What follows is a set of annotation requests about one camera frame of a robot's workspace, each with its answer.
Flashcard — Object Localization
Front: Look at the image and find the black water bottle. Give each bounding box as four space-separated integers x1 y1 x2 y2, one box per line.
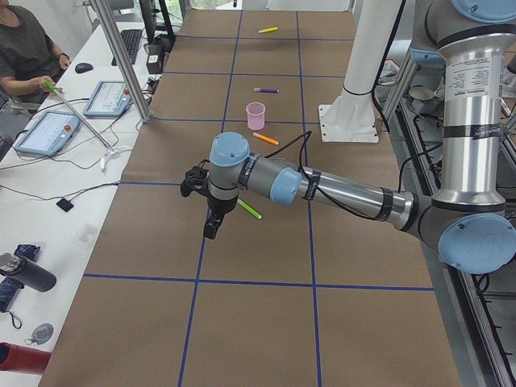
1 253 56 292

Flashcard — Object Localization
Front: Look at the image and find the orange highlighter pen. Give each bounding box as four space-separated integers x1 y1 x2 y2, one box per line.
252 132 279 146

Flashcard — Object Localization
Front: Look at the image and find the black computer monitor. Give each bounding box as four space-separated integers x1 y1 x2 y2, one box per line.
139 0 176 47

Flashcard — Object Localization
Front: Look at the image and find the small black square device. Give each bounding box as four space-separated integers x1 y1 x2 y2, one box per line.
56 198 74 212

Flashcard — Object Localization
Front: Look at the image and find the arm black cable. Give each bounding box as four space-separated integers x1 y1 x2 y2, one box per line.
261 130 388 222

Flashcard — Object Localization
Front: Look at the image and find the grabber stick with green handle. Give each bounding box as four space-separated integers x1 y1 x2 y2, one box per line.
44 80 132 173

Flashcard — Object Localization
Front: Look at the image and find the clear plastic packet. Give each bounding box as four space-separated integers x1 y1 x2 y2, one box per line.
73 223 98 250

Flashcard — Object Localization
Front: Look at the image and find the teach pendant tablet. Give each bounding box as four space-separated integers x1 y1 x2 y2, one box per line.
83 81 132 118
14 110 81 156

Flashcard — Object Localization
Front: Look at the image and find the black box with label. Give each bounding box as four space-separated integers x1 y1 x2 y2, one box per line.
146 44 165 75

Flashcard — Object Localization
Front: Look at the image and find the red bottle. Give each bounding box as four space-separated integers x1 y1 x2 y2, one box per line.
1 343 52 375

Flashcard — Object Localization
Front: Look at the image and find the purple highlighter pen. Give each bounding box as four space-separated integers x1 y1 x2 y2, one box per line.
253 88 280 94

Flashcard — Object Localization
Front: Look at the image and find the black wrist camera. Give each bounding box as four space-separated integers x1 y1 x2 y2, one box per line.
180 163 210 198

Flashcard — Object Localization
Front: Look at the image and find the round metal keychain disc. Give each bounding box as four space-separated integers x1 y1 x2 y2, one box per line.
25 322 54 345

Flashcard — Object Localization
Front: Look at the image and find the yellow highlighter pen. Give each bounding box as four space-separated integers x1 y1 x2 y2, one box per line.
258 27 278 34

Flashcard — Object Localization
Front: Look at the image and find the black keyboard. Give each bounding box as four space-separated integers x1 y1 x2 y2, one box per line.
120 29 143 65

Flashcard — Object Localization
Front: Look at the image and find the near teach pendant tablet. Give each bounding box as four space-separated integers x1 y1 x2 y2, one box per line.
14 110 81 156

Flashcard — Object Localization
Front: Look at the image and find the black computer mouse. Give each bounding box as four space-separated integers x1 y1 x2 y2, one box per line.
75 62 94 74

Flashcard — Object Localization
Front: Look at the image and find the white camera mast with base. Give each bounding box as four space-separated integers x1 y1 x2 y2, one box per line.
318 0 405 144

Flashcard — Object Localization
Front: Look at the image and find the far teach pendant tablet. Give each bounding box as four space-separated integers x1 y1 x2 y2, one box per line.
83 81 132 118

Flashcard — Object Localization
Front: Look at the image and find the green highlighter pen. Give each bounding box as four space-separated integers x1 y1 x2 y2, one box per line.
237 198 262 219

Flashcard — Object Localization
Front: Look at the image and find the seated person in grey shirt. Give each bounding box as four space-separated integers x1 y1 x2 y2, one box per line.
1 1 71 104

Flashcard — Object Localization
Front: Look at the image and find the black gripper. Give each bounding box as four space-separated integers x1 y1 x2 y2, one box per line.
203 195 235 239

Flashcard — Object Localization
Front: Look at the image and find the pink translucent pen holder cup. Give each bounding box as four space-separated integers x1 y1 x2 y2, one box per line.
245 102 266 131

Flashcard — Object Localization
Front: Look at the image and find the aluminium frame post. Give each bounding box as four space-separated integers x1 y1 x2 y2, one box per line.
90 0 151 123

